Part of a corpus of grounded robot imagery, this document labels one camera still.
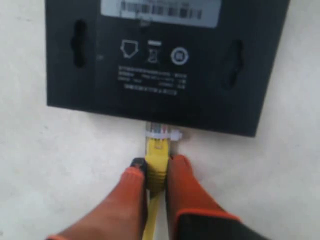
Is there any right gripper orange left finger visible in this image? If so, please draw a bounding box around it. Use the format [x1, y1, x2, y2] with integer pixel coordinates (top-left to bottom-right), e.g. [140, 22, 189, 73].
[47, 158, 148, 240]

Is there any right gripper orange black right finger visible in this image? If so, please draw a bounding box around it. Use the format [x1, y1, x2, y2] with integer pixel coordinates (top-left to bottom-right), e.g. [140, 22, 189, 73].
[166, 155, 266, 240]

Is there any yellow ethernet cable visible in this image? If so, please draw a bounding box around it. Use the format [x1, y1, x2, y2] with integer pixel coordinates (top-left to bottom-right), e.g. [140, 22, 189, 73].
[141, 122, 183, 240]

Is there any small black box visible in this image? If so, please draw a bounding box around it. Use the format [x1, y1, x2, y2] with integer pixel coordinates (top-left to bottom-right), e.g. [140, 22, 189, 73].
[44, 0, 290, 137]

